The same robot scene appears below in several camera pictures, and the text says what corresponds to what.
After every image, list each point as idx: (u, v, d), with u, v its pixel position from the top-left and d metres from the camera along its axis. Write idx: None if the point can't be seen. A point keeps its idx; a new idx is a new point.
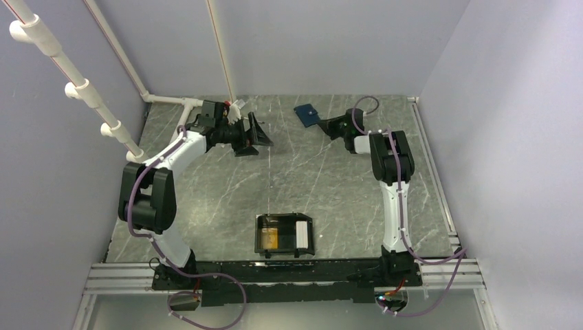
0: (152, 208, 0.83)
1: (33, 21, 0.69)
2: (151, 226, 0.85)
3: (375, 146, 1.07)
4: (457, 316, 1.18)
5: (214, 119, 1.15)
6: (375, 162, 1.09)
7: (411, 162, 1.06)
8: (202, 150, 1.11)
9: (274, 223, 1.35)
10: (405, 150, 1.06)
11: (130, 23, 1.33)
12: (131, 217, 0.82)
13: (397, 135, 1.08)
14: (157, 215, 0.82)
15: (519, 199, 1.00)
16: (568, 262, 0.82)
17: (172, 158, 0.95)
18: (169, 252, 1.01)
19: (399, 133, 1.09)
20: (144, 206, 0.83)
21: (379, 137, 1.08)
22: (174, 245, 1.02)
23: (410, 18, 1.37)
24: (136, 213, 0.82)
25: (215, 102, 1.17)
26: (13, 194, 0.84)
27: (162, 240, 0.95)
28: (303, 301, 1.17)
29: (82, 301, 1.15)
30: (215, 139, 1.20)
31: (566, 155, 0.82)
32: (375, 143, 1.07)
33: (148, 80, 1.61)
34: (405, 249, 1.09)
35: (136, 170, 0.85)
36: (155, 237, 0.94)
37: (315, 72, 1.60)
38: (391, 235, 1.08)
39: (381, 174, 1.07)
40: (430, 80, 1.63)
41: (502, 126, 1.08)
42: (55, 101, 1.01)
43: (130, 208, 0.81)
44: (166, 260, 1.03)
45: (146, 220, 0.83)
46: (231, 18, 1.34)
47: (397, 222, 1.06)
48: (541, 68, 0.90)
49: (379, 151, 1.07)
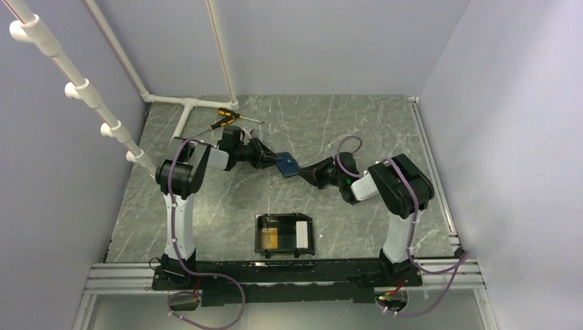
0: (188, 169, 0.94)
1: (33, 21, 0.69)
2: (183, 188, 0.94)
3: (377, 174, 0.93)
4: (457, 316, 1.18)
5: (229, 146, 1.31)
6: (387, 195, 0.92)
7: (426, 184, 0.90)
8: (223, 165, 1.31)
9: (274, 222, 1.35)
10: (415, 171, 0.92)
11: (130, 23, 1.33)
12: (170, 178, 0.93)
13: (398, 159, 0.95)
14: (192, 175, 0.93)
15: (520, 199, 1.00)
16: (568, 262, 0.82)
17: None
18: (181, 234, 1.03)
19: (400, 157, 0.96)
20: (182, 168, 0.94)
21: (379, 166, 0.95)
22: (187, 230, 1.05)
23: (410, 18, 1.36)
24: (174, 175, 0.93)
25: (232, 130, 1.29)
26: (14, 194, 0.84)
27: (181, 210, 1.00)
28: (303, 300, 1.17)
29: (82, 301, 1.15)
30: (232, 159, 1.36)
31: (566, 154, 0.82)
32: (377, 170, 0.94)
33: (148, 80, 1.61)
34: (406, 258, 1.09)
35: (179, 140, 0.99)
36: (177, 205, 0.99)
37: (315, 72, 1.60)
38: (397, 247, 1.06)
39: (398, 206, 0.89)
40: (429, 80, 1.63)
41: (502, 126, 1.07)
42: (55, 100, 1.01)
43: (171, 169, 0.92)
44: (173, 242, 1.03)
45: (181, 181, 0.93)
46: (231, 18, 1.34)
47: (404, 238, 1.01)
48: (539, 69, 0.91)
49: (388, 181, 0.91)
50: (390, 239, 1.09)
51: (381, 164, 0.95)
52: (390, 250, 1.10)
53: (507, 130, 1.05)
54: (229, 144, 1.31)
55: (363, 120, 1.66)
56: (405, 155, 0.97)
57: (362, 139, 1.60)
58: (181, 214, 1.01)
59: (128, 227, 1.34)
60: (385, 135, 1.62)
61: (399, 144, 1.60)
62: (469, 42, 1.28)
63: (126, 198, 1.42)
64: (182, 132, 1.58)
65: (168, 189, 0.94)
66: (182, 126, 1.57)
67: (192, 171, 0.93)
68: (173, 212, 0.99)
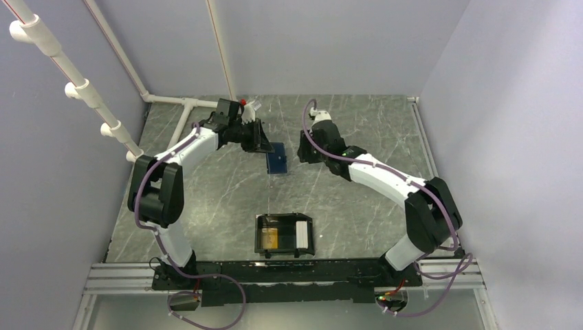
0: (160, 202, 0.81)
1: (34, 21, 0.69)
2: (158, 219, 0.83)
3: (421, 216, 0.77)
4: (457, 317, 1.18)
5: (227, 118, 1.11)
6: (418, 232, 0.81)
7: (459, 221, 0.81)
8: (214, 148, 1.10)
9: (274, 222, 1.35)
10: (453, 208, 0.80)
11: (130, 23, 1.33)
12: (139, 209, 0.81)
13: (438, 192, 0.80)
14: (165, 210, 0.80)
15: (519, 199, 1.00)
16: (569, 262, 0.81)
17: (183, 154, 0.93)
18: (172, 249, 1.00)
19: (438, 183, 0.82)
20: (154, 199, 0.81)
21: (421, 202, 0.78)
22: (179, 244, 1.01)
23: (410, 18, 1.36)
24: (143, 207, 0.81)
25: (230, 101, 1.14)
26: (14, 194, 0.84)
27: (166, 235, 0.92)
28: (302, 301, 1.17)
29: (82, 301, 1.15)
30: (228, 137, 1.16)
31: (566, 155, 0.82)
32: (420, 210, 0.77)
33: (148, 80, 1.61)
34: (398, 267, 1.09)
35: (147, 163, 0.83)
36: (159, 231, 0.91)
37: (314, 72, 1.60)
38: (403, 258, 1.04)
39: (432, 250, 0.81)
40: (429, 79, 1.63)
41: (502, 127, 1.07)
42: (56, 100, 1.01)
43: (137, 203, 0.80)
44: (167, 257, 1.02)
45: (154, 213, 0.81)
46: (231, 19, 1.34)
47: (416, 258, 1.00)
48: (540, 69, 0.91)
49: (425, 221, 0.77)
50: (397, 252, 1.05)
51: (419, 198, 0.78)
52: (397, 262, 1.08)
53: (507, 130, 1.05)
54: (225, 119, 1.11)
55: (363, 120, 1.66)
56: (441, 179, 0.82)
57: (362, 139, 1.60)
58: (166, 238, 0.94)
59: (128, 227, 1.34)
60: (385, 135, 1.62)
61: (399, 144, 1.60)
62: (469, 42, 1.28)
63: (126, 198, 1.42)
64: (182, 132, 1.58)
65: (137, 221, 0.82)
66: (182, 126, 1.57)
67: (164, 205, 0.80)
68: (157, 237, 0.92)
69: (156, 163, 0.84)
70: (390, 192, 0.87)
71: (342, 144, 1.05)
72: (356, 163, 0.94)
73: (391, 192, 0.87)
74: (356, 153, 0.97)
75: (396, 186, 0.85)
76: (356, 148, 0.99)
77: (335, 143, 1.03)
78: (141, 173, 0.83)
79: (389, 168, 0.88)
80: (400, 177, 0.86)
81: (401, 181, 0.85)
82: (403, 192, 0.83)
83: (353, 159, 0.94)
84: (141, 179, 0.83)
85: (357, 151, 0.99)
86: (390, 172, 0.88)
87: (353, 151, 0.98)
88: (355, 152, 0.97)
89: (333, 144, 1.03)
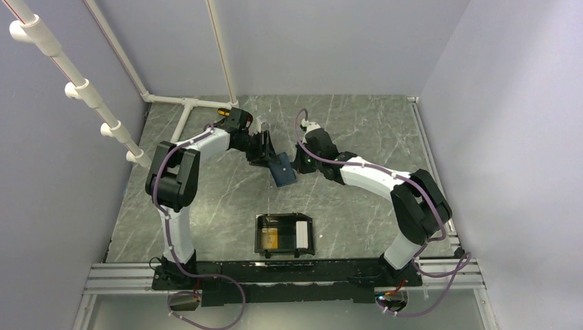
0: (177, 184, 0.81)
1: (34, 21, 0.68)
2: (172, 202, 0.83)
3: (406, 205, 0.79)
4: (456, 317, 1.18)
5: (237, 125, 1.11)
6: (405, 223, 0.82)
7: (447, 210, 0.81)
8: (223, 148, 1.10)
9: (274, 222, 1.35)
10: (441, 197, 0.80)
11: (130, 23, 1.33)
12: (156, 190, 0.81)
13: (421, 180, 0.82)
14: (181, 193, 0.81)
15: (518, 200, 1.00)
16: (568, 263, 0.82)
17: (201, 144, 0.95)
18: (178, 242, 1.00)
19: (422, 174, 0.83)
20: (170, 181, 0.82)
21: (405, 192, 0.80)
22: (185, 236, 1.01)
23: (410, 18, 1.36)
24: (161, 188, 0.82)
25: (243, 110, 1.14)
26: (14, 194, 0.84)
27: (176, 221, 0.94)
28: (302, 301, 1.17)
29: (82, 301, 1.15)
30: (236, 143, 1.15)
31: (566, 155, 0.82)
32: (405, 199, 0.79)
33: (148, 80, 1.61)
34: (399, 267, 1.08)
35: (168, 147, 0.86)
36: (170, 215, 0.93)
37: (314, 71, 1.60)
38: (403, 258, 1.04)
39: (424, 240, 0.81)
40: (429, 79, 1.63)
41: (502, 127, 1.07)
42: (56, 100, 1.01)
43: (157, 181, 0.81)
44: (170, 249, 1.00)
45: (169, 195, 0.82)
46: (231, 19, 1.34)
47: (412, 253, 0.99)
48: (540, 69, 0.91)
49: (410, 210, 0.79)
50: (393, 249, 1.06)
51: (401, 188, 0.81)
52: (392, 257, 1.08)
53: (507, 130, 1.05)
54: (235, 125, 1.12)
55: (363, 120, 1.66)
56: (425, 171, 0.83)
57: (362, 139, 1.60)
58: (175, 226, 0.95)
59: (128, 227, 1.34)
60: (385, 135, 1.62)
61: (399, 144, 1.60)
62: (469, 42, 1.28)
63: (126, 198, 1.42)
64: (182, 132, 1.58)
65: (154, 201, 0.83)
66: (182, 126, 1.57)
67: (181, 188, 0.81)
68: (168, 223, 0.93)
69: (175, 148, 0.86)
70: (379, 188, 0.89)
71: (335, 150, 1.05)
72: (346, 166, 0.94)
73: (380, 188, 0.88)
74: (349, 157, 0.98)
75: (383, 181, 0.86)
76: (348, 153, 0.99)
77: (328, 149, 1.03)
78: (163, 155, 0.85)
79: (377, 166, 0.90)
80: (386, 173, 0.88)
81: (388, 176, 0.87)
82: (390, 186, 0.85)
83: (342, 163, 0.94)
84: (160, 162, 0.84)
85: (348, 155, 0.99)
86: (377, 170, 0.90)
87: (346, 155, 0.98)
88: (346, 157, 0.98)
89: (326, 150, 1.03)
